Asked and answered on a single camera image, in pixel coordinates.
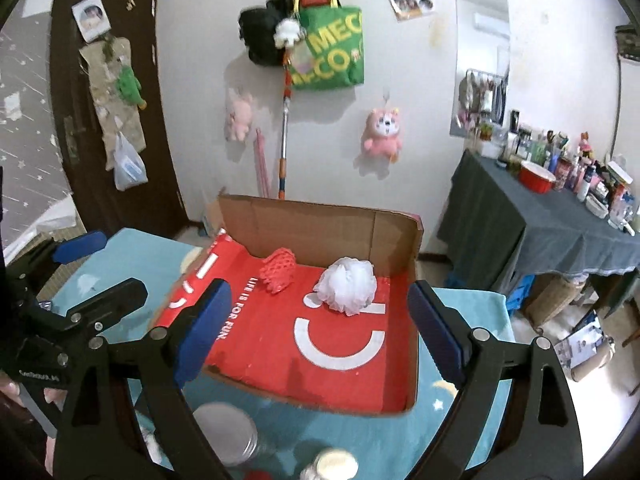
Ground red knitted soft toy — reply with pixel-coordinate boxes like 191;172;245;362
259;247;296;295

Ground person's left hand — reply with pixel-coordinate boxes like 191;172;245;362
0;372;56;474

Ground glass jar dark tea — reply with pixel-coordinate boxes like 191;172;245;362
193;402;259;467

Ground white plastic bag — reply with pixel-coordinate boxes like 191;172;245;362
113;132;149;192

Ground grey tablecloth side table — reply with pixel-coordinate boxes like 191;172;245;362
437;151;639;295

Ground white mesh bath pouf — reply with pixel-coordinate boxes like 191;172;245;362
314;257;378;316

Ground red cardboard box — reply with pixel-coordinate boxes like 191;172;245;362
154;195;423;416

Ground beige fabric door hanger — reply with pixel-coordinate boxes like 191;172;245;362
79;37;146;171

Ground glass jar gold candies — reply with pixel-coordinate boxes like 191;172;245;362
299;448;359;480

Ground red bowl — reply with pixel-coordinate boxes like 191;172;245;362
518;160;556;194

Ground green frog plush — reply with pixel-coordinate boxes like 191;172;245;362
115;65;146;110

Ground orange silver pole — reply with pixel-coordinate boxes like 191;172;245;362
278;51;292;200

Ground pale pink plush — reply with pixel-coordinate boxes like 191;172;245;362
227;89;254;143

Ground pink cat plush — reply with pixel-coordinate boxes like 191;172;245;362
361;108;402;164

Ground photo card on door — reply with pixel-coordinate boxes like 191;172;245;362
72;0;111;44

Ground dark brown door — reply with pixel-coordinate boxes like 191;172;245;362
49;0;189;238

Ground green tote bag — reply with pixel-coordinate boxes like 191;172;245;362
290;0;364;91

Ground wall mirror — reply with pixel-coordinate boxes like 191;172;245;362
449;0;511;138

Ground black bag on wall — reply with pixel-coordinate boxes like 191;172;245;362
238;0;294;67

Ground white plush keychain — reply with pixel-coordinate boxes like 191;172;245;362
273;18;306;50

